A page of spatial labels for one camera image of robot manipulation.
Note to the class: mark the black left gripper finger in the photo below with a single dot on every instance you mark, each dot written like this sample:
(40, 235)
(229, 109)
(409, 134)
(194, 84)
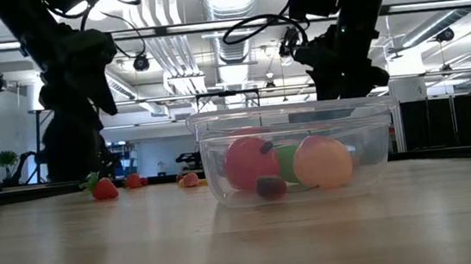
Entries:
(75, 156)

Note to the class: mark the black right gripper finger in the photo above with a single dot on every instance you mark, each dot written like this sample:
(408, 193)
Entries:
(348, 84)

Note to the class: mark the red toy strawberry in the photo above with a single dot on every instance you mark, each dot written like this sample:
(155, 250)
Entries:
(104, 189)
(133, 181)

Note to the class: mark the peach-coloured round toy fruit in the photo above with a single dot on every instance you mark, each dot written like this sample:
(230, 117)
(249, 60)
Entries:
(323, 162)

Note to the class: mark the green round toy fruit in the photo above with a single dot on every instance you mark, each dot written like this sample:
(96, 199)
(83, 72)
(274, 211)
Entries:
(287, 161)

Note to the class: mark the pale pink toy food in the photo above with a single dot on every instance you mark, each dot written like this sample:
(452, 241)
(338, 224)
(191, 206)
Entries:
(190, 179)

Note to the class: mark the red toy apple with stem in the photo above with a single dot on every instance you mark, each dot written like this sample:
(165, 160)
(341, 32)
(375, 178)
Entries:
(245, 163)

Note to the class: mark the black background robot arm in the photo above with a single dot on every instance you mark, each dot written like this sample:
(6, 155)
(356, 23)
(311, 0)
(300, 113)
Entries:
(26, 163)
(188, 157)

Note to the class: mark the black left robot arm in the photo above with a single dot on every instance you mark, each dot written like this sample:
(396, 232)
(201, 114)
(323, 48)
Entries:
(21, 22)

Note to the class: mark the clear plastic tupperware container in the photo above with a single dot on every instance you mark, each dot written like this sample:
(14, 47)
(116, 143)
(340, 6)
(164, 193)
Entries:
(300, 199)

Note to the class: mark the white column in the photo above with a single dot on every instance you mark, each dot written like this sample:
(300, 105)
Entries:
(406, 85)

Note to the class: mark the small background potted plant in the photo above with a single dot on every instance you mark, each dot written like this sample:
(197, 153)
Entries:
(5, 159)

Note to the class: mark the large grey ceiling pipe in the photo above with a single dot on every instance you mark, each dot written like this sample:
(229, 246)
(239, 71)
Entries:
(437, 21)

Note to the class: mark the black office partition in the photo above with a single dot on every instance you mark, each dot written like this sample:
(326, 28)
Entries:
(442, 123)

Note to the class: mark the black beam with light strips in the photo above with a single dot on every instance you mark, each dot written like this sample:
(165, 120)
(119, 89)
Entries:
(160, 31)

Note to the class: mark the black aluminium table frame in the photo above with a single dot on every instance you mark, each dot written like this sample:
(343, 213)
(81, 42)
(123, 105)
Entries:
(29, 194)

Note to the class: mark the silver ribbed air duct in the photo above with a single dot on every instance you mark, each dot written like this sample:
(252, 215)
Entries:
(233, 45)

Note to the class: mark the black background workstation frame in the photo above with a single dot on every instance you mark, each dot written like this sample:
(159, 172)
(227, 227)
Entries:
(223, 93)

